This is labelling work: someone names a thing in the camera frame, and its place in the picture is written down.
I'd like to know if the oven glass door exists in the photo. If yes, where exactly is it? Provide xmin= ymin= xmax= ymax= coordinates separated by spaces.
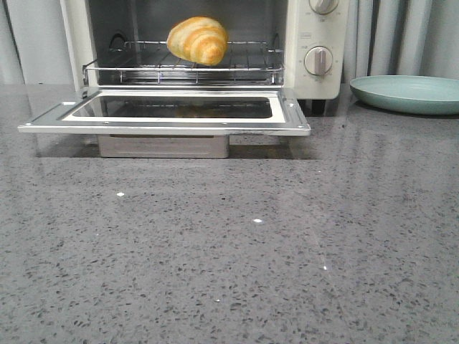
xmin=18 ymin=86 xmax=311 ymax=158

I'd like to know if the metal wire oven rack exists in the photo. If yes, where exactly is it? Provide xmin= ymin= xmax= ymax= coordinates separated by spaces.
xmin=82 ymin=41 xmax=284 ymax=87

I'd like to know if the white Toshiba toaster oven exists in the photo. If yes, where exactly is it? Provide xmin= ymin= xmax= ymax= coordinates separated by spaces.
xmin=61 ymin=1 xmax=349 ymax=114

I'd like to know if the upper oven temperature knob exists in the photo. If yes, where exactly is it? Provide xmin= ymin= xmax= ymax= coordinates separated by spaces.
xmin=309 ymin=0 xmax=339 ymax=15

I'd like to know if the lower oven timer knob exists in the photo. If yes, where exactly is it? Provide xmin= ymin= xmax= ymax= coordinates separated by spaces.
xmin=304 ymin=46 xmax=333 ymax=76

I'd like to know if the golden croissant bread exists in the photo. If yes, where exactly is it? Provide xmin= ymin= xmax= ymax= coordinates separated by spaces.
xmin=166 ymin=16 xmax=228 ymax=66

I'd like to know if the teal green plate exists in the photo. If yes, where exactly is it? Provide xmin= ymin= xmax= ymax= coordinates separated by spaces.
xmin=349 ymin=75 xmax=458 ymax=115

